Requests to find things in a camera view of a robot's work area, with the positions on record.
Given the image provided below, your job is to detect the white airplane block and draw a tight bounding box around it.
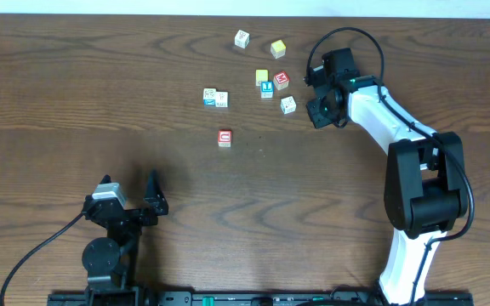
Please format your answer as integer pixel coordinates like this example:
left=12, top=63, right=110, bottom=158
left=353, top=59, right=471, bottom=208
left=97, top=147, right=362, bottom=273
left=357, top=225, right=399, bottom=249
left=280, top=96, right=297, bottom=115

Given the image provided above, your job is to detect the blue letter block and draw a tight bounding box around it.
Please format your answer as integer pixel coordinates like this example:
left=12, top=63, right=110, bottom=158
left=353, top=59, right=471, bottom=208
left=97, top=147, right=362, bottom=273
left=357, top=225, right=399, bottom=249
left=260, top=82, right=274, bottom=99

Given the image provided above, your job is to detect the red letter U block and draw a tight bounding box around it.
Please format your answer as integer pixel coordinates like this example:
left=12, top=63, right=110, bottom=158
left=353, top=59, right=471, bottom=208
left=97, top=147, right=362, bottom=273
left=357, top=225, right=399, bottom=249
left=218, top=130, right=232, bottom=147

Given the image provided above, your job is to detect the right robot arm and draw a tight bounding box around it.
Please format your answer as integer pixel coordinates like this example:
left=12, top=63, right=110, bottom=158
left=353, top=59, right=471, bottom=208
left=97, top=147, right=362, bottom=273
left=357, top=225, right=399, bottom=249
left=304, top=48, right=470, bottom=305

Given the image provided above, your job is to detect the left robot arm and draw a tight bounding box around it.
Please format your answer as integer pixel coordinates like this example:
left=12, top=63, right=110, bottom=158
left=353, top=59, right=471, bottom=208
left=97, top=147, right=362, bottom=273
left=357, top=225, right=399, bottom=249
left=82, top=170, right=168, bottom=305

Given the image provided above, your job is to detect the red letter M block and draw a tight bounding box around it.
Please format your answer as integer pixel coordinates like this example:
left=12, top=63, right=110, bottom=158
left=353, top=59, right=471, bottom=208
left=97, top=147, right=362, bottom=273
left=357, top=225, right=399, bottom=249
left=273, top=71, right=290, bottom=91

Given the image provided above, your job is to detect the yellow top block far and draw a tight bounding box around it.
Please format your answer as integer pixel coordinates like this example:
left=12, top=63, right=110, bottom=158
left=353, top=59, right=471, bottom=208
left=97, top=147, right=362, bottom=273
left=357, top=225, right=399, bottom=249
left=271, top=40, right=287, bottom=59

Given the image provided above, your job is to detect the yellow block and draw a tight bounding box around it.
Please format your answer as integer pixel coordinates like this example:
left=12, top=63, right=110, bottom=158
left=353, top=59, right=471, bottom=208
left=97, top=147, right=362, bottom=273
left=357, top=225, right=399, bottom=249
left=271, top=40, right=287, bottom=59
left=255, top=69, right=269, bottom=86

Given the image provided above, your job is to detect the white block top far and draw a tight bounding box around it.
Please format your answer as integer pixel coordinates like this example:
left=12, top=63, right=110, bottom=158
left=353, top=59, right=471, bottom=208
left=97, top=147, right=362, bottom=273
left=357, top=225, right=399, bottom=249
left=234, top=30, right=250, bottom=48

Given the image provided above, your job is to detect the plain hand sign block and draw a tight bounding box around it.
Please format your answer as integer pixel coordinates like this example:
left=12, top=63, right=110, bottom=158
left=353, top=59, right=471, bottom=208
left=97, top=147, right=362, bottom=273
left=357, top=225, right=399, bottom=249
left=215, top=91, right=228, bottom=108

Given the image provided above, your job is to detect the blue X side block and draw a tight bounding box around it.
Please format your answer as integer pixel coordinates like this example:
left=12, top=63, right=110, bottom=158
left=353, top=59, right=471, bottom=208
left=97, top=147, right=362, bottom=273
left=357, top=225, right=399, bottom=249
left=202, top=88, right=217, bottom=105

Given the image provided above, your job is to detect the left black cable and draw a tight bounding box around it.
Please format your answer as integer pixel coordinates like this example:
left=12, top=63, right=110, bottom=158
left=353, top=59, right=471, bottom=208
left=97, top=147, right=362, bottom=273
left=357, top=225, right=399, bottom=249
left=0, top=211, right=86, bottom=306

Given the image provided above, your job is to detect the black cable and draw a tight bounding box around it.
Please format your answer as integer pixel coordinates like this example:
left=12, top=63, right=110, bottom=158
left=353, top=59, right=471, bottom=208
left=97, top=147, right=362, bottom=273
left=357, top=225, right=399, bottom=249
left=0, top=211, right=86, bottom=306
left=305, top=26, right=476, bottom=306

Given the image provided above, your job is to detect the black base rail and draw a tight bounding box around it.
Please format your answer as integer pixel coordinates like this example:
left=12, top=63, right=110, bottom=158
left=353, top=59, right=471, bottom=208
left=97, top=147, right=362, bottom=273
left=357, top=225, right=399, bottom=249
left=47, top=289, right=475, bottom=306

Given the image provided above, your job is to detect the right black cable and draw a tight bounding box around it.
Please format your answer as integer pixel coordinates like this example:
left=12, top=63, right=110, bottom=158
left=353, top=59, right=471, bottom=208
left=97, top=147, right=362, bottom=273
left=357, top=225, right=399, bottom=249
left=305, top=26, right=476, bottom=306

